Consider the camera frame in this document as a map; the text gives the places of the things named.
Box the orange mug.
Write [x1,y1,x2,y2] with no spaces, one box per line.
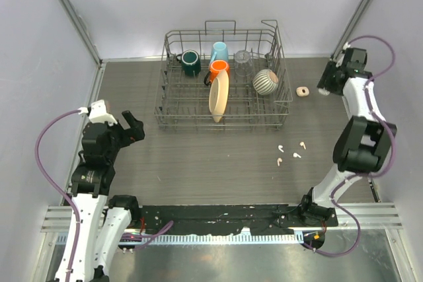
[204,59,230,87]

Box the dark green mug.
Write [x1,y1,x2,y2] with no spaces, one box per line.
[176,50,201,77]

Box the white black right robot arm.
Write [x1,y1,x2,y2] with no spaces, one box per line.
[297,45,397,226]

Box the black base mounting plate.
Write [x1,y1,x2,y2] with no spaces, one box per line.
[130,204,338,236]

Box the light blue mug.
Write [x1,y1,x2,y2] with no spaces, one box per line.
[210,42,229,63]

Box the beige small earbud case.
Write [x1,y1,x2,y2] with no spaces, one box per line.
[295,87,310,97]

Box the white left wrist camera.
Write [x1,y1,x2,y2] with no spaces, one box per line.
[77,100,118,126]

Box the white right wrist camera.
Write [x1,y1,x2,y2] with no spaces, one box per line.
[336,42,351,67]

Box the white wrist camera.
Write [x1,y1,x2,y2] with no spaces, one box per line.
[77,100,118,126]
[336,42,351,67]

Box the striped ceramic bowl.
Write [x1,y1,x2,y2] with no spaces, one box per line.
[252,69,279,96]

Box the white earbud charging case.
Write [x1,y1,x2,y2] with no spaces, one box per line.
[318,88,330,96]

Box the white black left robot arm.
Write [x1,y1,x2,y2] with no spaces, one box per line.
[54,110,145,281]

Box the clear glass cup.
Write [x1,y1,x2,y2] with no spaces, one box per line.
[234,50,253,77]

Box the white slotted cable duct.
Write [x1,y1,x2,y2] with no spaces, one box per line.
[150,230,303,246]

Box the beige plate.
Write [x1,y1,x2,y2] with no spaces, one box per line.
[209,71,229,123]

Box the grey wire dish rack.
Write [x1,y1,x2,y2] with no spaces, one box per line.
[154,20,293,130]

